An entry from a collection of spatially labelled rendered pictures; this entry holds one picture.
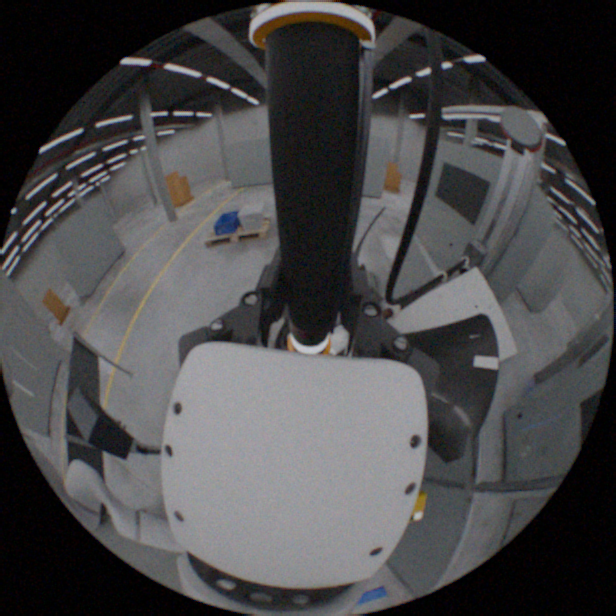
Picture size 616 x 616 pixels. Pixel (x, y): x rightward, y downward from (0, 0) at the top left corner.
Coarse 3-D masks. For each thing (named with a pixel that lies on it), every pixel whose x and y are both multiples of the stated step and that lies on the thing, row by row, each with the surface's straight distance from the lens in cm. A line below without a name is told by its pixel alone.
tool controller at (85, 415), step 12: (72, 396) 92; (84, 396) 83; (72, 408) 88; (84, 408) 79; (96, 408) 79; (84, 420) 76; (96, 420) 70; (108, 420) 75; (120, 420) 84; (84, 432) 74; (96, 432) 71; (108, 432) 73; (120, 432) 76; (96, 444) 73; (108, 444) 75; (120, 444) 78; (120, 456) 80
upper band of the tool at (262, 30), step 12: (300, 12) 8; (312, 12) 8; (324, 12) 8; (360, 12) 9; (264, 24) 9; (276, 24) 8; (336, 24) 8; (348, 24) 8; (360, 24) 9; (252, 36) 9; (264, 36) 9; (360, 36) 9; (372, 36) 9; (264, 48) 10; (360, 48) 10
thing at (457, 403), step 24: (408, 336) 31; (432, 336) 29; (456, 336) 28; (456, 360) 24; (456, 384) 21; (480, 384) 22; (432, 408) 20; (456, 408) 20; (480, 408) 20; (432, 432) 19; (456, 432) 19; (456, 456) 19
